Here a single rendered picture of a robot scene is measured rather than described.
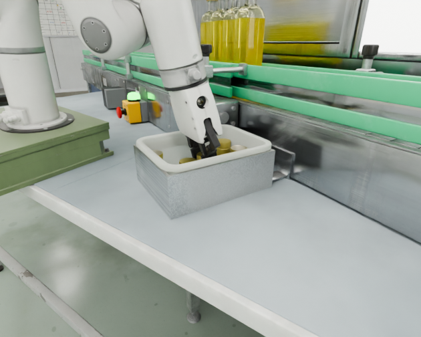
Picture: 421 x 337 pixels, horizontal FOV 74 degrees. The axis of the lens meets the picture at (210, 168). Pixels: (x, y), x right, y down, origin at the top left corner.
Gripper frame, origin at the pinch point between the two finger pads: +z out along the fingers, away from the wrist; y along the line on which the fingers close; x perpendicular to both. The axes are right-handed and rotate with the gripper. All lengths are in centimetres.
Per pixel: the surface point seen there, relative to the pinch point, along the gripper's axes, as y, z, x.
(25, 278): 58, 48, 59
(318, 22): 6.7, -16.1, -39.6
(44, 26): 608, -44, -10
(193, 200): -8.5, 1.3, 7.5
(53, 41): 610, -17, -12
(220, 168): -8.4, -1.8, 1.3
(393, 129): -23.9, -4.7, -20.1
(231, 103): 11.0, -3.9, -14.8
